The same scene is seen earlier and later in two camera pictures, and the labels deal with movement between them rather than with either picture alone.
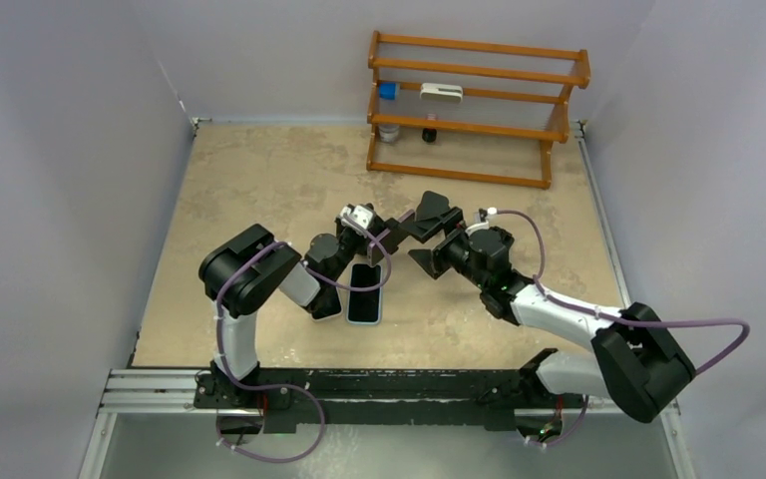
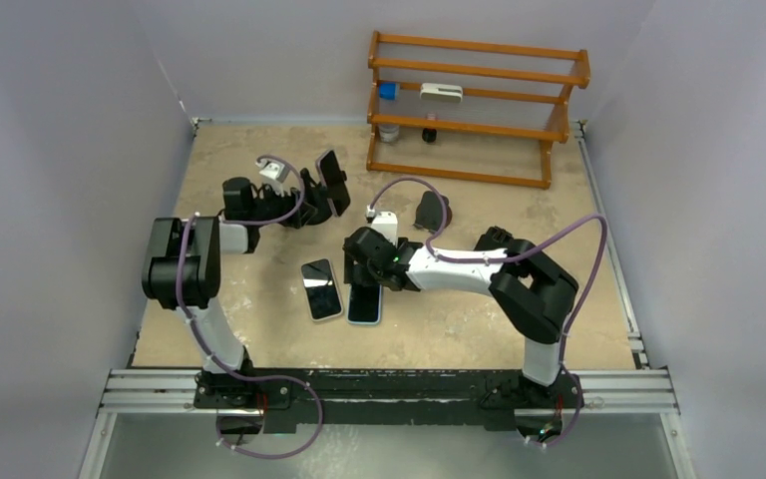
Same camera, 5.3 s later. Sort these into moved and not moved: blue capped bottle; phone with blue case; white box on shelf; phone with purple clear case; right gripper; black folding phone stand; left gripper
Moved: phone with purple clear case; right gripper; left gripper
Not moved: blue capped bottle; black folding phone stand; white box on shelf; phone with blue case
